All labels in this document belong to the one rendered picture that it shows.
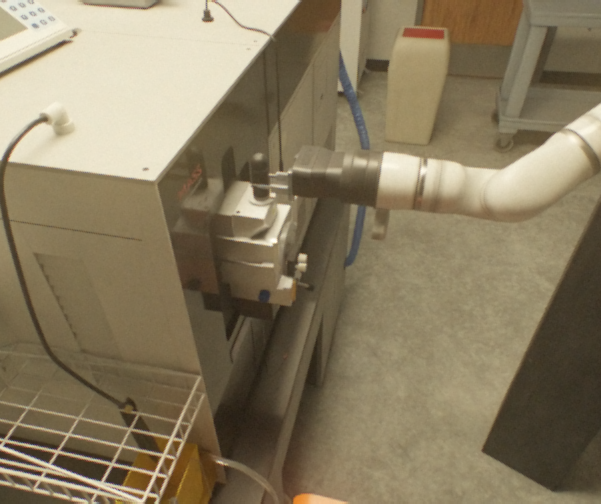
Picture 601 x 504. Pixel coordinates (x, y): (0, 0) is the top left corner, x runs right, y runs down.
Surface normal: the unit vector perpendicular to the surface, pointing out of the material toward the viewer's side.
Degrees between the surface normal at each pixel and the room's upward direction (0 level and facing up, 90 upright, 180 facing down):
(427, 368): 0
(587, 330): 90
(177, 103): 0
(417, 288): 0
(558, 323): 90
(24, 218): 90
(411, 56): 84
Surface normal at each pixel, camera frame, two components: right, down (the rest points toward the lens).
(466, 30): -0.22, 0.65
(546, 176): 0.04, -0.12
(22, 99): -0.01, -0.75
